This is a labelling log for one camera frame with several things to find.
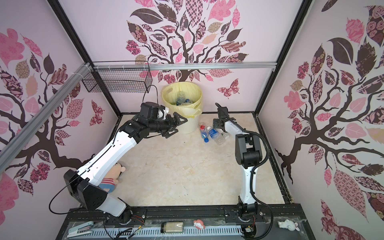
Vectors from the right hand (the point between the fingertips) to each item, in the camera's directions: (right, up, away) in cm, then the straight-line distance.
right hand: (222, 121), depth 105 cm
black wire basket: (-68, +28, -10) cm, 74 cm away
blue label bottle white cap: (-29, +15, -4) cm, 33 cm away
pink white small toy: (-17, -49, -38) cm, 64 cm away
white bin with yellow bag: (-20, +20, -2) cm, 29 cm away
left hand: (-25, -4, -33) cm, 42 cm away
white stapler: (-73, -53, -35) cm, 97 cm away
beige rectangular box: (-30, -51, -36) cm, 70 cm away
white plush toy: (+25, -51, -36) cm, 67 cm away
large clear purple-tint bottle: (-25, +12, -1) cm, 28 cm away
